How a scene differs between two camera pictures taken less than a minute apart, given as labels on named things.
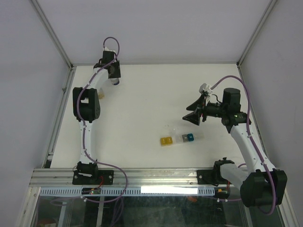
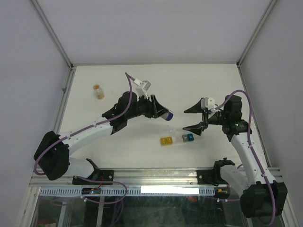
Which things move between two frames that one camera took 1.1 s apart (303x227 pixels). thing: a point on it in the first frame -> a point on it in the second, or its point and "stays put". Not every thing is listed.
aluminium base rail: (64, 177) stays put
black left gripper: (118, 74) -> (155, 109)
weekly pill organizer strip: (168, 140) stays put
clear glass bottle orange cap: (101, 94) stays put
